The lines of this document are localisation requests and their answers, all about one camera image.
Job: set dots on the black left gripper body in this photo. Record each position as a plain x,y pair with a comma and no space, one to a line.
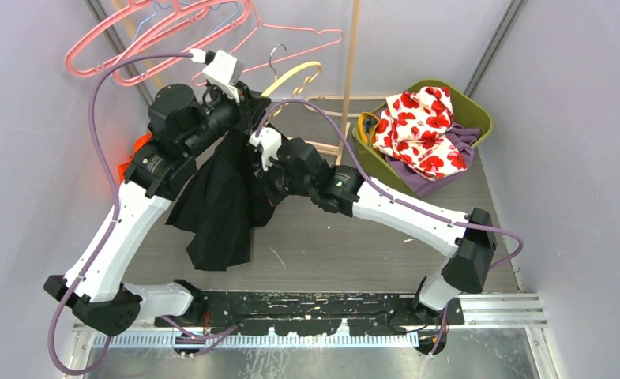
228,113

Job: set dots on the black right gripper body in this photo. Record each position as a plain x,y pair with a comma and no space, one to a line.
274,181

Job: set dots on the black skirt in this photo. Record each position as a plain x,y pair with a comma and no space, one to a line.
221,205

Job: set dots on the thin pink wire hanger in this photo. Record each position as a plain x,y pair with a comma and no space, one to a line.
271,36

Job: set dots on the pink plastic hanger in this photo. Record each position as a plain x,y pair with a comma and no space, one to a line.
165,49

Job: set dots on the purple skirt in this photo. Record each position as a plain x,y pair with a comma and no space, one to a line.
449,161

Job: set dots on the red white patterned garment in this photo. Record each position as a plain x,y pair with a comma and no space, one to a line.
412,124

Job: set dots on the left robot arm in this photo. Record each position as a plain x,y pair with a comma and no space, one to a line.
182,127

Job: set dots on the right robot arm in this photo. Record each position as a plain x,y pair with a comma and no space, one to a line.
294,168

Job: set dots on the pink empty hanger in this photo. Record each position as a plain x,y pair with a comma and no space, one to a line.
105,28

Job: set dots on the orange cloth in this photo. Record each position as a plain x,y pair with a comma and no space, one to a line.
139,143

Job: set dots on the wooden clothes rack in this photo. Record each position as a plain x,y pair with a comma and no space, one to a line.
337,151

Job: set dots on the green plastic basket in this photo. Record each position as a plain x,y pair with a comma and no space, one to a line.
471,118

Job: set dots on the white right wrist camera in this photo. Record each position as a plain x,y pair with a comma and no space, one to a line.
267,142

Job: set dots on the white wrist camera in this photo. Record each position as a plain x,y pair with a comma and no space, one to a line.
267,142
221,69

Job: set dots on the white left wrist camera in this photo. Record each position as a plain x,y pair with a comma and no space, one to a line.
221,69

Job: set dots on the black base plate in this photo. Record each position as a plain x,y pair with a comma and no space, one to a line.
307,313

